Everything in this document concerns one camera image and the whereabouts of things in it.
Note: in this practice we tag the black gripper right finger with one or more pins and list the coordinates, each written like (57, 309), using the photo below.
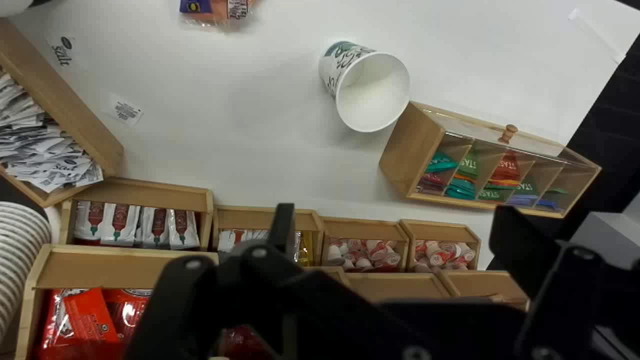
(566, 301)

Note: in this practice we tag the small printed white sachet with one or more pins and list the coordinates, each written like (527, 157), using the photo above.
(63, 50)
(127, 111)

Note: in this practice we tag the wooden tea box glass lid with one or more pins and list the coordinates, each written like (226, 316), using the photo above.
(406, 147)

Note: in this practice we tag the tiered wooden condiment organizer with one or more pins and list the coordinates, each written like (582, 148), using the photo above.
(127, 267)

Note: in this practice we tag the white sugar packet pile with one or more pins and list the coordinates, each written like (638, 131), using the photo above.
(41, 153)

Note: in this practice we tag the white paper cup green print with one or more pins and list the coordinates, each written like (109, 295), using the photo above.
(367, 93)

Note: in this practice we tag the colourful snack bag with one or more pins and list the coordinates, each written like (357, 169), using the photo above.
(216, 10)

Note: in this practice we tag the colourful tea bag assortment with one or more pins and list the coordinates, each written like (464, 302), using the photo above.
(460, 180)

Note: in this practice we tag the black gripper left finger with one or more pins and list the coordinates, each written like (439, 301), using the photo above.
(180, 301)

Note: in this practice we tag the wooden packet tray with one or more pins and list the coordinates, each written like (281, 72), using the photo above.
(67, 113)

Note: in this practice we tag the printed paper cup stack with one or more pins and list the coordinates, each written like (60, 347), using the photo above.
(21, 267)

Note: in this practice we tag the white red sauce packet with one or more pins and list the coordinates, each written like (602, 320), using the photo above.
(155, 229)
(184, 231)
(120, 225)
(89, 222)

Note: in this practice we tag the creamer cup pile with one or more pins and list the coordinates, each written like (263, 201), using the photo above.
(444, 255)
(362, 255)

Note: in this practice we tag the red snack packet pile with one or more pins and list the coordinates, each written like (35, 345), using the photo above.
(80, 323)

